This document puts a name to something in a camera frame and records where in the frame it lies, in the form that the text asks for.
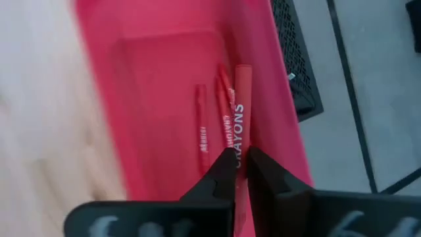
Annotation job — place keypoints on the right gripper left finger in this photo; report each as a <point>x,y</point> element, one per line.
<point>164,220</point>

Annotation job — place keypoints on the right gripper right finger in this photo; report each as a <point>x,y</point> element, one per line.
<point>312,217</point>

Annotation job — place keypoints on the red crayon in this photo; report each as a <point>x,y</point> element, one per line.
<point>203,131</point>
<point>243,98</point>
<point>225,125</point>

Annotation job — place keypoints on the red plastic bin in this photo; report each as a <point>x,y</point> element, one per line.
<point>158,98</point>

